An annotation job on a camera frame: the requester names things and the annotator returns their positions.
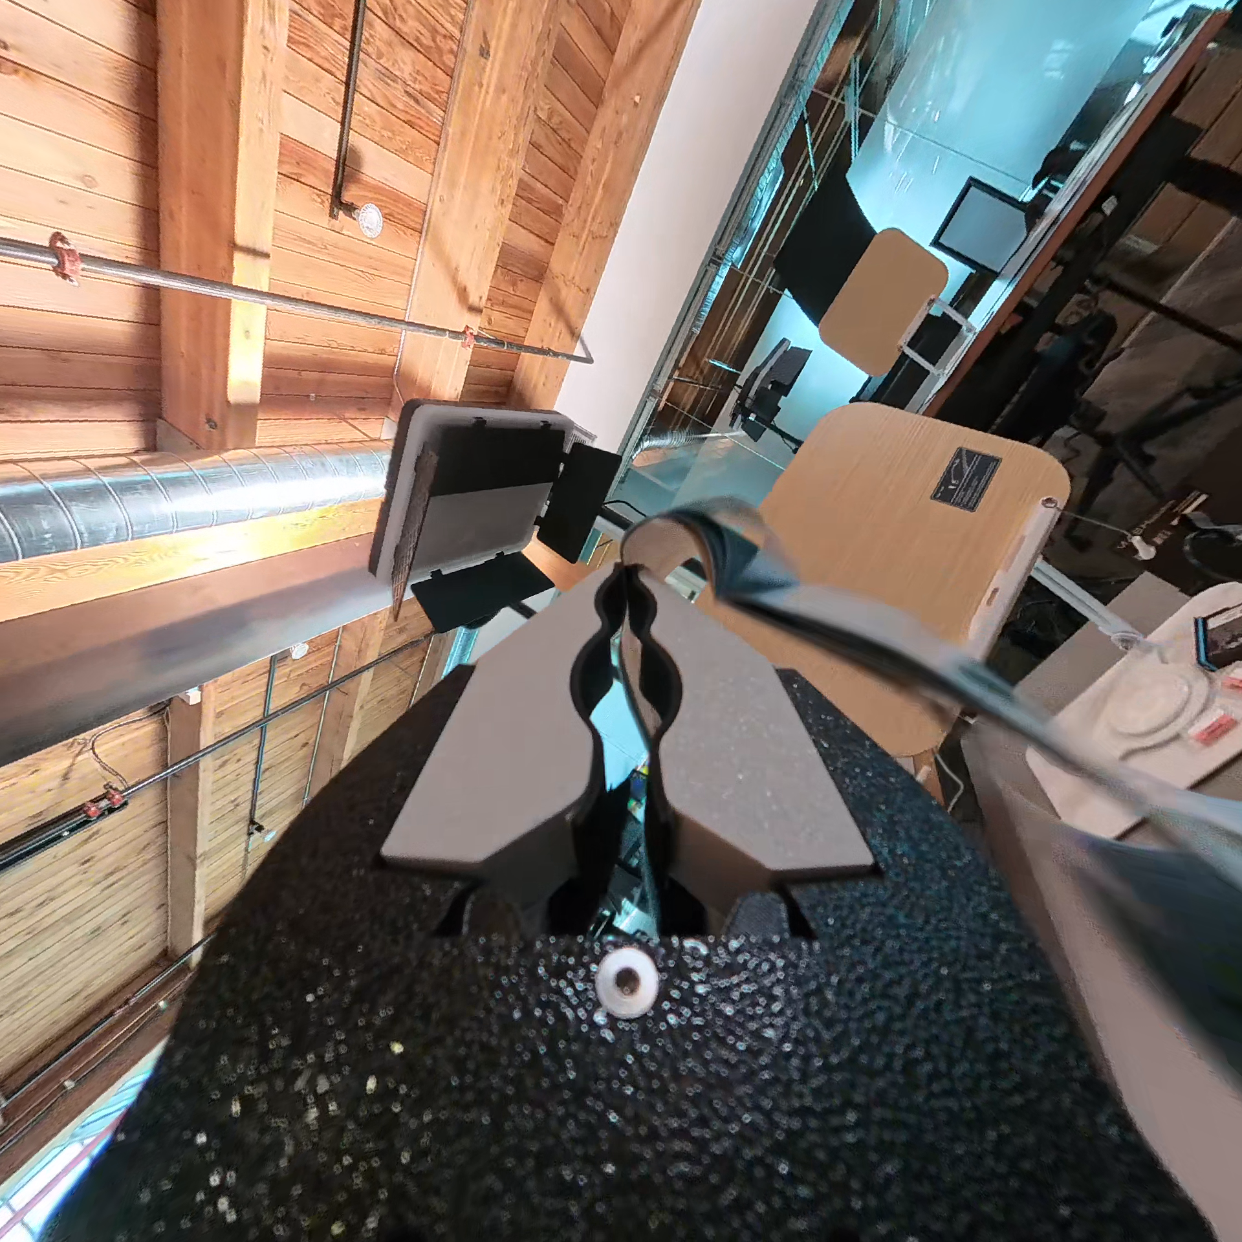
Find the black light flag panel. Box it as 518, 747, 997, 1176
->
774, 175, 880, 321

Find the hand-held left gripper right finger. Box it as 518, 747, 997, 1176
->
629, 568, 882, 938

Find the black monitor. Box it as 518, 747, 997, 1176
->
932, 178, 1035, 269

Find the black ceiling pipe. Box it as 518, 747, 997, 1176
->
329, 0, 369, 219

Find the thin metal sprinkler pipe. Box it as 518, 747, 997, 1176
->
0, 235, 596, 367

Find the black studio light panel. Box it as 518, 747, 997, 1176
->
369, 398, 624, 635

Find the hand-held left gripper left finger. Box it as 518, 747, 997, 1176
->
379, 564, 632, 932

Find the black panel on pole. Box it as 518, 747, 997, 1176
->
735, 340, 815, 442

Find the black camera battery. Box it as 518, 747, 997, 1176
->
1195, 604, 1242, 673

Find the grey metal beam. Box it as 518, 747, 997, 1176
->
0, 558, 389, 768

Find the light blue instruction booklet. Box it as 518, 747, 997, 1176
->
620, 497, 1242, 1059

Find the silver air duct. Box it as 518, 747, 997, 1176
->
0, 441, 394, 567

